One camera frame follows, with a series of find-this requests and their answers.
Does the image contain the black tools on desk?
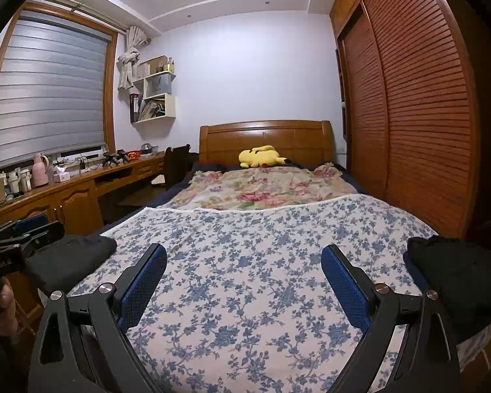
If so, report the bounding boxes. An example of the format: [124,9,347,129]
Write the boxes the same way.
[101,150,132,167]

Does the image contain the wooden window frame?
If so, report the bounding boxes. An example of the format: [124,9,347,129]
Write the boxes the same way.
[0,0,119,170]

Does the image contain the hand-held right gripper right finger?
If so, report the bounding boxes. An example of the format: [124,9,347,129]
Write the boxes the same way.
[320,243,461,393]

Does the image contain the dark wooden chair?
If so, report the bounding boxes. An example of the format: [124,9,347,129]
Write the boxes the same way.
[153,144,191,191]

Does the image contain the curtain rod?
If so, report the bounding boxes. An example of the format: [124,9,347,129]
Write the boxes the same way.
[30,0,152,44]

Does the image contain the white bottles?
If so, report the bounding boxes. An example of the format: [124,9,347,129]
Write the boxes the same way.
[2,168,33,197]

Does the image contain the white paper bag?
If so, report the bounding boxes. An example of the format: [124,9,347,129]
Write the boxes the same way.
[145,74,173,97]

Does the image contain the black zip jacket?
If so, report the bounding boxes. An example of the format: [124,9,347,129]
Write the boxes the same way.
[25,234,118,295]

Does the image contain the wooden desk cabinet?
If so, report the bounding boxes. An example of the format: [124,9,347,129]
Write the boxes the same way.
[0,151,166,332]

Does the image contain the grey window blind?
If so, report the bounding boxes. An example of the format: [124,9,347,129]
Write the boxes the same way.
[0,16,108,168]

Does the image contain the blue floral bedspread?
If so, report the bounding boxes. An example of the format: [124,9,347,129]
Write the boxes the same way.
[65,194,491,393]

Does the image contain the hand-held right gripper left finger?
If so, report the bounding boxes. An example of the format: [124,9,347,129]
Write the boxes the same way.
[28,242,168,393]

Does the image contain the person's left hand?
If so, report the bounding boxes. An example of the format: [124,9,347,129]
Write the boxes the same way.
[0,277,19,338]

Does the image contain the tied beige curtain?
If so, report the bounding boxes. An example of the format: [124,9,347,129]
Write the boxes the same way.
[118,26,151,90]

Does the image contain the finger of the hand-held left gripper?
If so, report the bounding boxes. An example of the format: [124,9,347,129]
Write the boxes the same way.
[0,221,65,254]
[0,213,49,240]

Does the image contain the folded navy garment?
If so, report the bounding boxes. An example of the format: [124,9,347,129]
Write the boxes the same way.
[403,250,434,295]

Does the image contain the pink floral blanket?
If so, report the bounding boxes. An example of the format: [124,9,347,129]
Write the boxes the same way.
[164,163,358,211]

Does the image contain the wooden louvered wardrobe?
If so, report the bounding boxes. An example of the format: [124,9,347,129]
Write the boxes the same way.
[328,0,491,238]

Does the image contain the pink kettle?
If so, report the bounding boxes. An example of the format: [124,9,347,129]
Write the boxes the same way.
[33,153,50,187]

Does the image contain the yellow plush toy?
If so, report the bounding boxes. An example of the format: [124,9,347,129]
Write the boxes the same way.
[238,145,288,169]

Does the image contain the white wall shelf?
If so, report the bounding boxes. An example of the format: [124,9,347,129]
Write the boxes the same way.
[130,55,176,123]

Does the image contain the folded black garment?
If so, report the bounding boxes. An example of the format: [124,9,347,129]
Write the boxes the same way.
[407,235,491,342]

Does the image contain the wooden headboard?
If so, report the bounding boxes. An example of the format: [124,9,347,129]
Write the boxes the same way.
[199,120,336,168]

